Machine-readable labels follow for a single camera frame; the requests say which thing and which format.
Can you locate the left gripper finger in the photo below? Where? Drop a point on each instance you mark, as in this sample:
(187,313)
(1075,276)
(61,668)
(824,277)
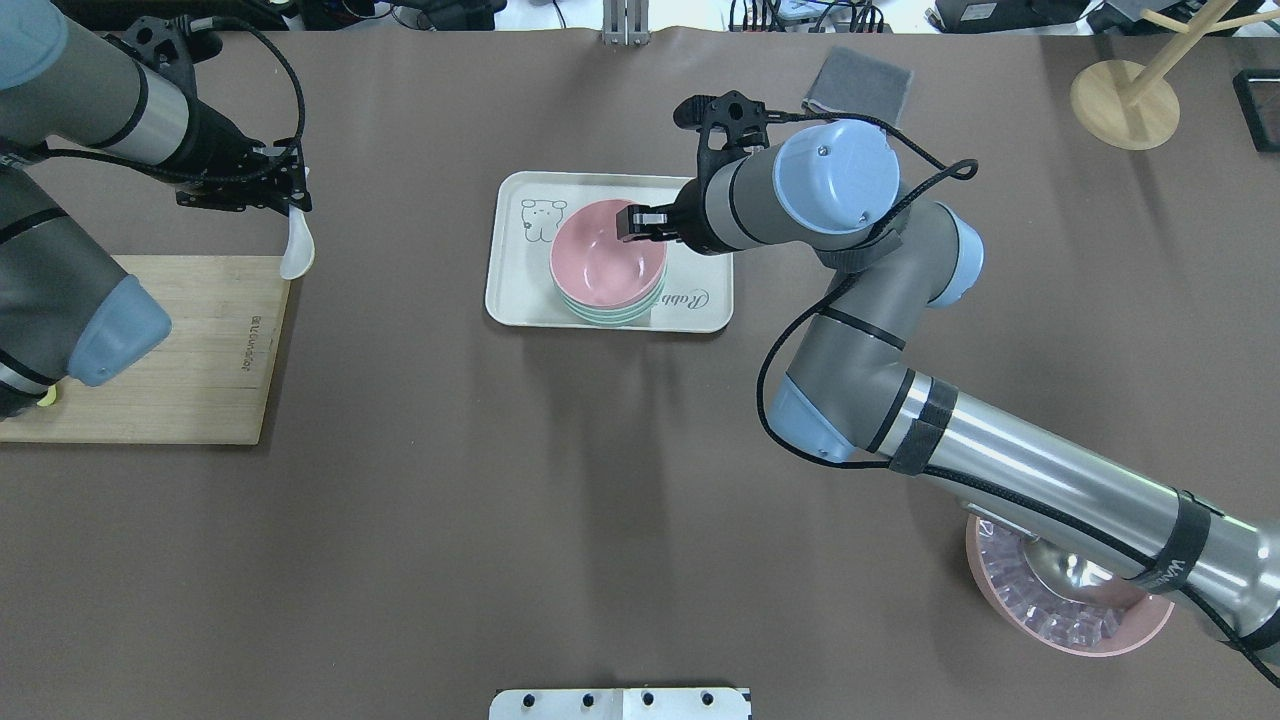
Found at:
(294,194)

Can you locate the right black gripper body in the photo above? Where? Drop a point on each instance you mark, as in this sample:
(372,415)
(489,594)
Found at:
(687,216)

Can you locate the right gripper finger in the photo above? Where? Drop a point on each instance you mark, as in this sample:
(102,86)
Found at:
(645,223)

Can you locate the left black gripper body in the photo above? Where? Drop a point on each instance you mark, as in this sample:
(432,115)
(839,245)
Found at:
(214,142)

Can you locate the white ceramic spoon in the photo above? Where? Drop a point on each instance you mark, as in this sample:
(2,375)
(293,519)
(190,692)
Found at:
(299,252)

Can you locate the small pink bowl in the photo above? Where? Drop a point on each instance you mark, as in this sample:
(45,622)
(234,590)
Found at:
(590,263)

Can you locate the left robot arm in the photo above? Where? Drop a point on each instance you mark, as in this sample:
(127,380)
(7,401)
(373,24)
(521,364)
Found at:
(67,308)

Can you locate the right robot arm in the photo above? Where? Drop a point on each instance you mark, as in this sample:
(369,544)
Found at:
(833,389)

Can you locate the green bowl stack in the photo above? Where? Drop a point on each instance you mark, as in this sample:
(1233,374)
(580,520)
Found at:
(614,317)

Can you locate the large pink bowl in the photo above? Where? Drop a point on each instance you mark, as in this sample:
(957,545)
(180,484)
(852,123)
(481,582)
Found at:
(1141,624)

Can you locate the cream rabbit tray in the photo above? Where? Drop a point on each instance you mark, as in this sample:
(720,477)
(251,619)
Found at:
(697,296)

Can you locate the wooden cutting board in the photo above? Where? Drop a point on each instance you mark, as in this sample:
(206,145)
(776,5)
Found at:
(207,383)

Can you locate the grey folded cloth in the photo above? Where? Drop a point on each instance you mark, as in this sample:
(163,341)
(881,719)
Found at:
(854,82)

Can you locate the clear ice cubes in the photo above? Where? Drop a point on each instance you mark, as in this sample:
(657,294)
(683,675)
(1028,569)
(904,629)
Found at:
(1063,623)

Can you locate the wooden stand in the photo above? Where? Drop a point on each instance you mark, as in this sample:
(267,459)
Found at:
(1129,105)

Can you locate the metal ice scoop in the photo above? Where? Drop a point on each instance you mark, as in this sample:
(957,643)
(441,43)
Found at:
(1065,570)

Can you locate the black box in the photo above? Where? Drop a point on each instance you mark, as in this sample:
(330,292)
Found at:
(1257,92)

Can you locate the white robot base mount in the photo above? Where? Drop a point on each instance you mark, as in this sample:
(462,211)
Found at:
(623,703)

